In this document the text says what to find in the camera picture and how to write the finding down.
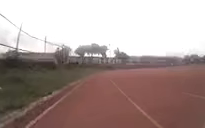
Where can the dark tree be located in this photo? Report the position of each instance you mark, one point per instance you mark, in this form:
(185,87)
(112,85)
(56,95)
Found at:
(120,55)

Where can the grass strip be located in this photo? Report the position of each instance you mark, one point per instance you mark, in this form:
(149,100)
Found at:
(23,83)

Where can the pale concrete kerb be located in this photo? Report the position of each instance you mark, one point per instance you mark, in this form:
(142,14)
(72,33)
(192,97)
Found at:
(36,103)

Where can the wide flat-topped trees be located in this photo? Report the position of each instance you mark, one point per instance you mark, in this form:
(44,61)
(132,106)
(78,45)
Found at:
(91,49)

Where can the distant trees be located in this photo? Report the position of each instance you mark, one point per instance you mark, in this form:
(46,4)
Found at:
(198,58)

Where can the long low building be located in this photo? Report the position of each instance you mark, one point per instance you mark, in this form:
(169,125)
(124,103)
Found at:
(156,60)

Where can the small tree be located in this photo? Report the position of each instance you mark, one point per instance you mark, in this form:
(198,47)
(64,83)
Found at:
(62,54)

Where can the low building with pillars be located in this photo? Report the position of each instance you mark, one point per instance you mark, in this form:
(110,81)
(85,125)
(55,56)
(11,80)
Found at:
(93,60)

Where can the red running track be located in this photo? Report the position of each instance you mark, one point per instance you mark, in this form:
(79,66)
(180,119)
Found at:
(100,106)

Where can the dark bushes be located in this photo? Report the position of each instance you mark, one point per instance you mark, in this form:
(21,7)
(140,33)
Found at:
(8,55)

